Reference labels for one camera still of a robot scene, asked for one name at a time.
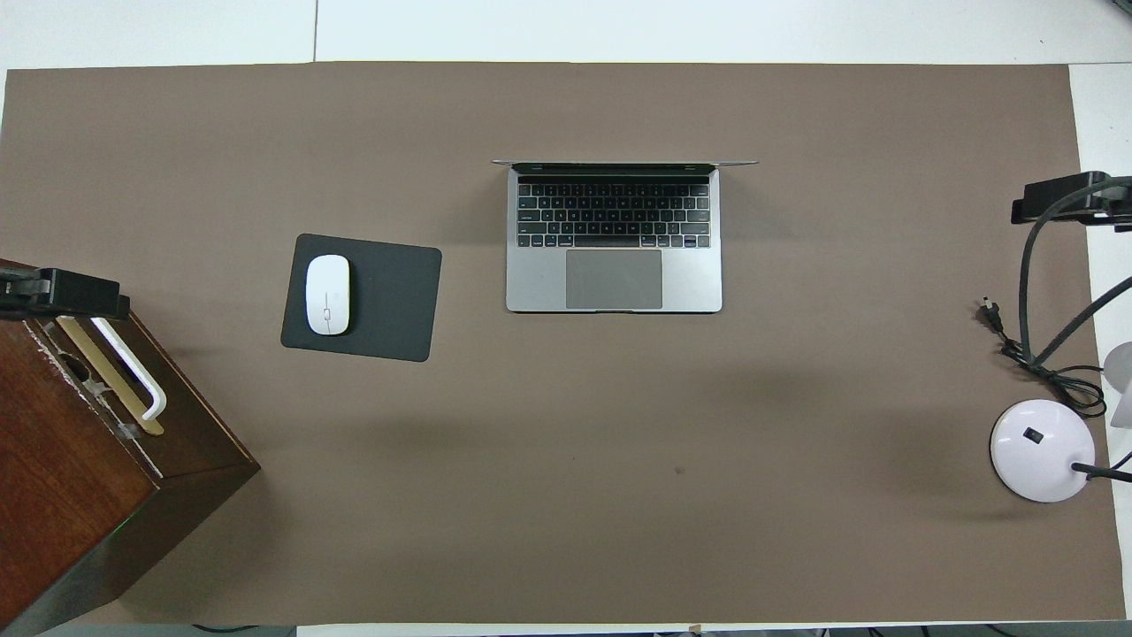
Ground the silver grey laptop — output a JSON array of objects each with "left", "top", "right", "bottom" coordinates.
[{"left": 492, "top": 159, "right": 759, "bottom": 314}]

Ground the dark wooden box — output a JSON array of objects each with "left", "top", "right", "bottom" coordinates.
[{"left": 0, "top": 258, "right": 261, "bottom": 636}]

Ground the white computer mouse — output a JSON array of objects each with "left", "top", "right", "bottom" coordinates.
[{"left": 305, "top": 255, "right": 351, "bottom": 336}]

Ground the white desk lamp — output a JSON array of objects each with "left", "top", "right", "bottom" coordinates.
[{"left": 990, "top": 342, "right": 1132, "bottom": 503}]

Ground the black mouse pad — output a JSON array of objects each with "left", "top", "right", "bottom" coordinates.
[{"left": 280, "top": 234, "right": 443, "bottom": 363}]

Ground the brown table mat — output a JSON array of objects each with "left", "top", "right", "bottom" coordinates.
[{"left": 0, "top": 60, "right": 1126, "bottom": 625}]

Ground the white box handle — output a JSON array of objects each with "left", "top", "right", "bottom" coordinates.
[{"left": 55, "top": 316, "right": 168, "bottom": 422}]

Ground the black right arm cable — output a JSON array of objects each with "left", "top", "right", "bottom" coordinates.
[{"left": 1017, "top": 175, "right": 1132, "bottom": 368}]

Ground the black lamp power cable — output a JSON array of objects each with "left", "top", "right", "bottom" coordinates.
[{"left": 982, "top": 298, "right": 1108, "bottom": 418}]

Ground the brass handle plate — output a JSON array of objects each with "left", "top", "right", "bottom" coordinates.
[{"left": 55, "top": 317, "right": 166, "bottom": 436}]

